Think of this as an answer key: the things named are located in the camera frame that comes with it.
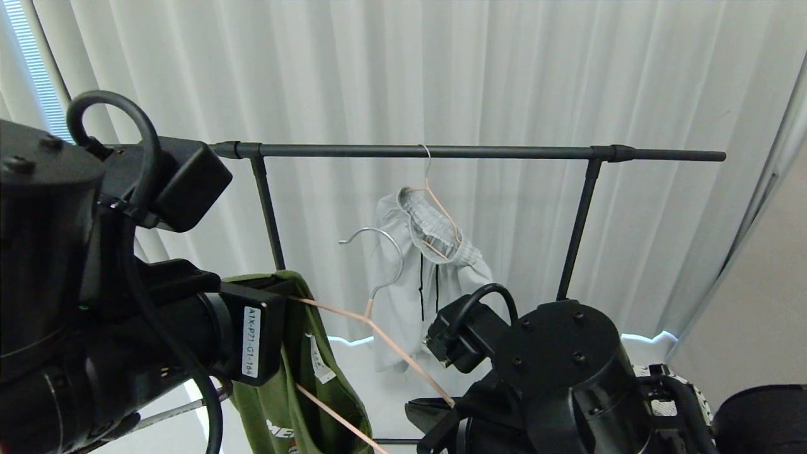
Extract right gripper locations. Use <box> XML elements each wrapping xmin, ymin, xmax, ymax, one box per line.
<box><xmin>405</xmin><ymin>391</ymin><xmax>524</xmax><ymax>454</ymax></box>

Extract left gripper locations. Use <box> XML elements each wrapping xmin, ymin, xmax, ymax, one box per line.
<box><xmin>126</xmin><ymin>259</ymin><xmax>287</xmax><ymax>393</ymax></box>

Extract green garment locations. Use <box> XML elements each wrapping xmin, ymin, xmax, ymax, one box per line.
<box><xmin>224</xmin><ymin>270</ymin><xmax>377</xmax><ymax>454</ymax></box>

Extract pink clothes hanger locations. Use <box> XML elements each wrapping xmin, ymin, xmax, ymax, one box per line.
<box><xmin>296</xmin><ymin>227</ymin><xmax>456</xmax><ymax>454</ymax></box>
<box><xmin>407</xmin><ymin>145</ymin><xmax>463</xmax><ymax>261</ymax></box>

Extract pale grey shorts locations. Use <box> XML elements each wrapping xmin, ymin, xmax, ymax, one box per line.
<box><xmin>369</xmin><ymin>187</ymin><xmax>494</xmax><ymax>373</ymax></box>

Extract white laundry basket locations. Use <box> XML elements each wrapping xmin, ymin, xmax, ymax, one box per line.
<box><xmin>630</xmin><ymin>363</ymin><xmax>716</xmax><ymax>429</ymax></box>

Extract black clothes rack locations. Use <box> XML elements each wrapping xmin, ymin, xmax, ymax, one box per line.
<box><xmin>211</xmin><ymin>142</ymin><xmax>727</xmax><ymax>445</ymax></box>

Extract window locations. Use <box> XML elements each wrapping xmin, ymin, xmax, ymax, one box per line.
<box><xmin>0</xmin><ymin>0</ymin><xmax>71</xmax><ymax>144</ymax></box>

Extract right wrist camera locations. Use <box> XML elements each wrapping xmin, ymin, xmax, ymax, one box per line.
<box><xmin>424</xmin><ymin>304</ymin><xmax>510</xmax><ymax>374</ymax></box>

